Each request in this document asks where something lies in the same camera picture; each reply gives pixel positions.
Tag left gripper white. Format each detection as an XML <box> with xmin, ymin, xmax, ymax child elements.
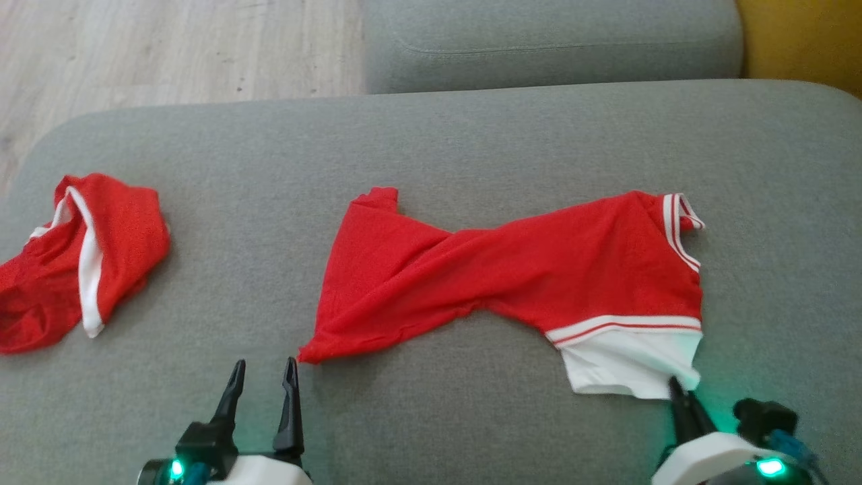
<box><xmin>138</xmin><ymin>357</ymin><xmax>314</xmax><ymax>485</ymax></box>

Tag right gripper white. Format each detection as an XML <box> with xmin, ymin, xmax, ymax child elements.
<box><xmin>650</xmin><ymin>376</ymin><xmax>817</xmax><ymax>485</ymax></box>

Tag red shirt with white hem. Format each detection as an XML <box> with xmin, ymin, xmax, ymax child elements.
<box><xmin>298</xmin><ymin>187</ymin><xmax>706</xmax><ymax>399</ymax></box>

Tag red shorts with white stripe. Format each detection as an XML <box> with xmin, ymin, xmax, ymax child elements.
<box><xmin>0</xmin><ymin>173</ymin><xmax>171</xmax><ymax>355</ymax></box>

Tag large grey sofa seat cushion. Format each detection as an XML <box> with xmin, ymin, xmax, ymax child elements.
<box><xmin>0</xmin><ymin>79</ymin><xmax>862</xmax><ymax>485</ymax></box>

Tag small grey sofa cushion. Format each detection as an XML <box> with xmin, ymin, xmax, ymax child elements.
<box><xmin>360</xmin><ymin>0</ymin><xmax>745</xmax><ymax>95</ymax></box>

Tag right arm blue cable plug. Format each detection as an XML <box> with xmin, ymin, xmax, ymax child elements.
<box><xmin>768</xmin><ymin>430</ymin><xmax>829</xmax><ymax>485</ymax></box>

